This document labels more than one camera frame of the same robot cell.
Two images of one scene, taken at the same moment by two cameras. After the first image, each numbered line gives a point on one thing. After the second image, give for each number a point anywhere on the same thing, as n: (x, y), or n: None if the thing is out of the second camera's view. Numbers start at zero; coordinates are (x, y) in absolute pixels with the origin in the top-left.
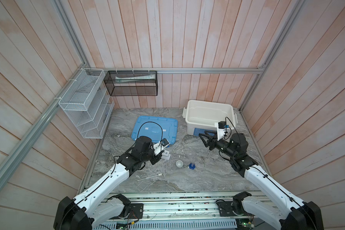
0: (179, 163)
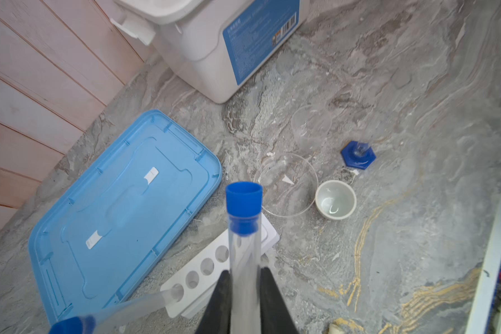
0: (335, 200)
